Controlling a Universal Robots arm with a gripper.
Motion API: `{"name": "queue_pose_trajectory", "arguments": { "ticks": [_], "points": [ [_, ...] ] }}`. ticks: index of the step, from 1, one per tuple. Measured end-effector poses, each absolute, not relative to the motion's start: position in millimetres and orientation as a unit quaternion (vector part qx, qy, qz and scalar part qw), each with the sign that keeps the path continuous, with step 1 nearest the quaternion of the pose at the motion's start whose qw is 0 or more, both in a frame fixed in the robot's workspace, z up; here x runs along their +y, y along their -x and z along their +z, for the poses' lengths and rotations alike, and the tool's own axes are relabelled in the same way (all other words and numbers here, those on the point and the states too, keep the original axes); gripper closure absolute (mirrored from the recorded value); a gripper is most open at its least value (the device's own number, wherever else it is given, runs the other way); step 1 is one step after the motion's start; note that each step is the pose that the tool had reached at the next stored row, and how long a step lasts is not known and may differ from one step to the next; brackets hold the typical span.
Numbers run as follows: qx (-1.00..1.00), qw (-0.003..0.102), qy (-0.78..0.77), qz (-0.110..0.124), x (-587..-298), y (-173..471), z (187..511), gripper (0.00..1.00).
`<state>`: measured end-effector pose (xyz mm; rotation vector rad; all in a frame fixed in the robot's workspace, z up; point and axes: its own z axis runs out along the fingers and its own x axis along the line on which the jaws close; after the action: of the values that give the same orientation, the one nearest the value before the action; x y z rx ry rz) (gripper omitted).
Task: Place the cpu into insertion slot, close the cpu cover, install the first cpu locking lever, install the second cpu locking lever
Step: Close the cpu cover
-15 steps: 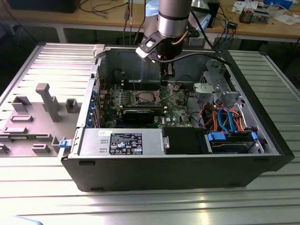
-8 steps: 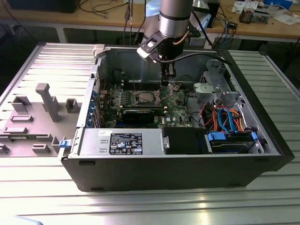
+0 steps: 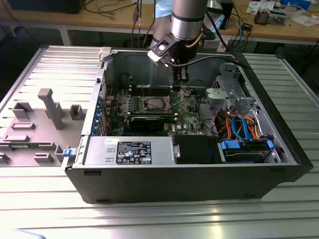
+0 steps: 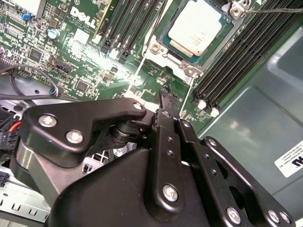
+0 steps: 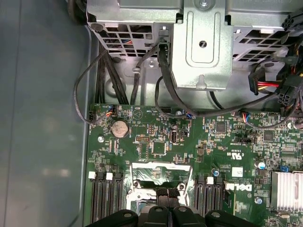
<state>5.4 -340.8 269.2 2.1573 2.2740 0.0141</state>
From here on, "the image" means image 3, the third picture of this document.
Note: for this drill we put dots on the blue case latch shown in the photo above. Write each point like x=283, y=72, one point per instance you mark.
x=67, y=153

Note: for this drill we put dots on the black RAM slot bank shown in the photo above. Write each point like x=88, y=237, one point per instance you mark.
x=152, y=114
x=154, y=90

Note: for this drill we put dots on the black graphics card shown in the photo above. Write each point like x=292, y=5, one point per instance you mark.
x=147, y=123

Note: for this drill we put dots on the blue expansion slot clip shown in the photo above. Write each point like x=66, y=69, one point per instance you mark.
x=97, y=116
x=94, y=128
x=100, y=100

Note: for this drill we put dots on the large black box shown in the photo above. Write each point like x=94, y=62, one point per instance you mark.
x=45, y=6

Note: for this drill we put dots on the small black adapter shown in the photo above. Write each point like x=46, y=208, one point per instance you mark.
x=248, y=26

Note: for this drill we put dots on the green motherboard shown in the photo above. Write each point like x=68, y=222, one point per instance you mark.
x=187, y=112

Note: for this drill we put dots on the black open PC case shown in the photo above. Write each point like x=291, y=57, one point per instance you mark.
x=174, y=184

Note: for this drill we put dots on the silver CPU plate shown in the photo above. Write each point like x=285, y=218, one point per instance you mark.
x=155, y=102

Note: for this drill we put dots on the pale blue rounded object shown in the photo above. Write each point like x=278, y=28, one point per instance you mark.
x=27, y=235

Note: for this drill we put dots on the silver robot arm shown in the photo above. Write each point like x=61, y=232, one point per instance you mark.
x=189, y=22

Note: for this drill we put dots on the grey electronic device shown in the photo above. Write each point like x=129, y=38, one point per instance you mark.
x=277, y=17

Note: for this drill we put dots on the grey power supply unit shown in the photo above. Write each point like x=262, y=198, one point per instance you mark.
x=99, y=149

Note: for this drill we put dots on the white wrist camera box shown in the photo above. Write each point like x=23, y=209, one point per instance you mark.
x=159, y=51

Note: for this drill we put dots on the tall black desktop box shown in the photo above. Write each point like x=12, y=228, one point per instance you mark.
x=228, y=17

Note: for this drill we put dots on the white paper cards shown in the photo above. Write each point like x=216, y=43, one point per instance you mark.
x=254, y=6

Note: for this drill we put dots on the round coin battery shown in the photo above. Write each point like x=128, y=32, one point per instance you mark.
x=187, y=93

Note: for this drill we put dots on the beige case clip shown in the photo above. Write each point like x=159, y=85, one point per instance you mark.
x=104, y=53

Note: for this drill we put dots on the copper wound transformer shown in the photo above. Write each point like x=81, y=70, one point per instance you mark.
x=261, y=18

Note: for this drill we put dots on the green RAM stick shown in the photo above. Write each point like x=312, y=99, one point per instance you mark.
x=21, y=147

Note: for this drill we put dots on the wooden desk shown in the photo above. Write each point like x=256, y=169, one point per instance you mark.
x=74, y=18

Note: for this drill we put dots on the black plastic shroud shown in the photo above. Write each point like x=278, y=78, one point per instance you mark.
x=197, y=149

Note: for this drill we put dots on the grey parts rack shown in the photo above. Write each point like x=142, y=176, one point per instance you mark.
x=37, y=134

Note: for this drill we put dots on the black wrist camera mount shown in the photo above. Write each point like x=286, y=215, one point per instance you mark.
x=207, y=33

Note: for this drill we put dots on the silver metal drive cage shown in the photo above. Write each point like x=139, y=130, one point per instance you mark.
x=243, y=102

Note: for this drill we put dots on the CPU socket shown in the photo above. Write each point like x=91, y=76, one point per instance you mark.
x=155, y=97

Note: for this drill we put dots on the white paper sheets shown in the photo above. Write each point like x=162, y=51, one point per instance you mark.
x=306, y=20

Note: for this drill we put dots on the hard disk in blue carrier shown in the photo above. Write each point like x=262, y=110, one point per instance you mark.
x=244, y=156

